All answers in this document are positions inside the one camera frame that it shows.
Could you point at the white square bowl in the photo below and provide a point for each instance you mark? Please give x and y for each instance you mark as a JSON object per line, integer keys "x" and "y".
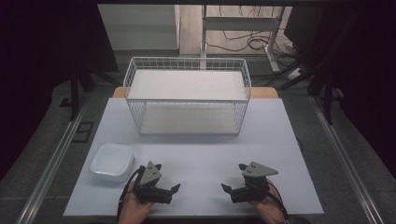
{"x": 112, "y": 161}

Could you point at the person's right hand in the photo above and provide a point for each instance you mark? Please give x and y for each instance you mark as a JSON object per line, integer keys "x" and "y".
{"x": 269, "y": 210}

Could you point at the white cabinet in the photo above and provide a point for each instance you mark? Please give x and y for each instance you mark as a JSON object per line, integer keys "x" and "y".
{"x": 140, "y": 26}

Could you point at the white power strip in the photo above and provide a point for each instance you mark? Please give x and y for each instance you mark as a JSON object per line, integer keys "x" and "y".
{"x": 294, "y": 74}

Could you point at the wooden table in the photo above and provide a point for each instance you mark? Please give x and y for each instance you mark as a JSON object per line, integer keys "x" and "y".
{"x": 264, "y": 92}

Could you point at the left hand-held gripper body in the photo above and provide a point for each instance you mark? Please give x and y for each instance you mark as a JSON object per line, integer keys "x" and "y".
{"x": 150, "y": 175}

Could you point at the metal floor rail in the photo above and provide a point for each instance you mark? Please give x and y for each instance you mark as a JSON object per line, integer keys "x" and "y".
{"x": 345, "y": 155}
{"x": 49, "y": 168}

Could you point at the black stand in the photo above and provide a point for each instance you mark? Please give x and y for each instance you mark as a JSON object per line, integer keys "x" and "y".
{"x": 327, "y": 93}
{"x": 74, "y": 93}

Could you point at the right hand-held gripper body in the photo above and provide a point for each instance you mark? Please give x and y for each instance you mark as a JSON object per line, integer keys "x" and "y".
{"x": 252, "y": 186}

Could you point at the white metal desk frame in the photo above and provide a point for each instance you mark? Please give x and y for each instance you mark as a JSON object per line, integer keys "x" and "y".
{"x": 239, "y": 23}

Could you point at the black floor frame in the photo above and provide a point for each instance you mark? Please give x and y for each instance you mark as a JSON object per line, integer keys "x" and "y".
{"x": 83, "y": 132}

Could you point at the person's left hand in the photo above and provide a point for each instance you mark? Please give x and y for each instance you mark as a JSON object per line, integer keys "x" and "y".
{"x": 132, "y": 210}

